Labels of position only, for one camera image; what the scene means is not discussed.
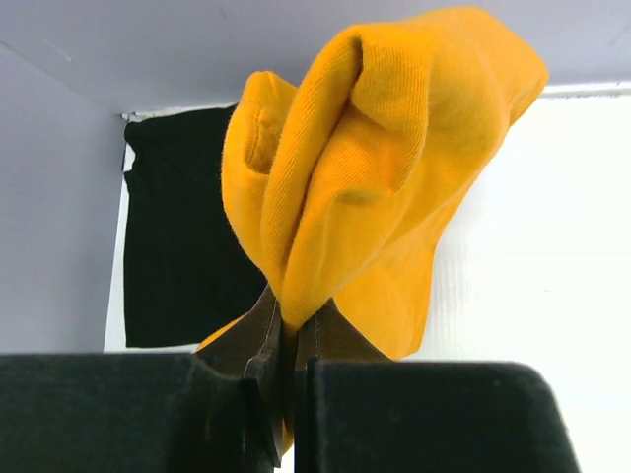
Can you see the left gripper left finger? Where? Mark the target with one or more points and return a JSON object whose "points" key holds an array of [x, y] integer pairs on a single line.
{"points": [[214, 410]]}

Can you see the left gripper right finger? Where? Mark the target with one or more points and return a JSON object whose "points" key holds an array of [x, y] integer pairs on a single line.
{"points": [[358, 411]]}

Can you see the orange t shirt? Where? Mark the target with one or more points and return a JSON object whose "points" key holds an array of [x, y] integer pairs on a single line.
{"points": [[340, 188]]}

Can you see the folded black t shirt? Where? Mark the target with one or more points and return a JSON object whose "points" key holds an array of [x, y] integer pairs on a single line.
{"points": [[184, 273]]}

